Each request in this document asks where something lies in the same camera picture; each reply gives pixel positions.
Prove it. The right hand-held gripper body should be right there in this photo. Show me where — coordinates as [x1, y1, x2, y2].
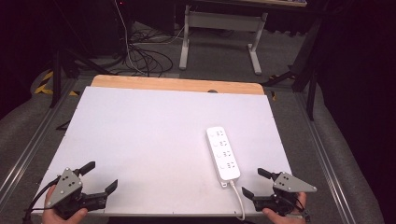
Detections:
[252, 172, 318, 217]

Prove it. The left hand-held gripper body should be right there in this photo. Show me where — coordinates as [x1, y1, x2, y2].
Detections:
[47, 167, 108, 219]

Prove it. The white power strip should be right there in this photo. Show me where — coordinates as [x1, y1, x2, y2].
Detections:
[205, 125, 242, 189]

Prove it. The person's left hand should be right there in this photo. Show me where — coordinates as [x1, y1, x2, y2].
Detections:
[41, 187, 89, 224]

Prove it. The person's right hand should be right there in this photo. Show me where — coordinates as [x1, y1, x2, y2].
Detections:
[262, 191, 308, 224]

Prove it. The yellow and black floor tape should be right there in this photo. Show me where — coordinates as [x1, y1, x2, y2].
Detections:
[33, 70, 80, 97]

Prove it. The black metal stand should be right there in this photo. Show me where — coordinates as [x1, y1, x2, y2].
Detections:
[262, 17, 323, 121]
[49, 46, 113, 109]

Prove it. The white power strip cable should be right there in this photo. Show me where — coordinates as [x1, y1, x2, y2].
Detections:
[229, 180, 247, 222]

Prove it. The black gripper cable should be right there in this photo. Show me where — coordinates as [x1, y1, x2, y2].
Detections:
[22, 175, 61, 224]
[290, 197, 312, 223]

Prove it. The aluminium floor rail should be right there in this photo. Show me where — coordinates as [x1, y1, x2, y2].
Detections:
[293, 92, 354, 224]
[0, 77, 78, 202]

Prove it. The tangle of black floor cables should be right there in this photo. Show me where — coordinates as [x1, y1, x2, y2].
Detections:
[123, 29, 175, 78]

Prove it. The white floor cable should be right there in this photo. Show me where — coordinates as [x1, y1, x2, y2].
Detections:
[114, 0, 185, 77]

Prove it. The white metal desk frame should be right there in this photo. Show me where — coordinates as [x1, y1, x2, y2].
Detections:
[178, 4, 269, 77]

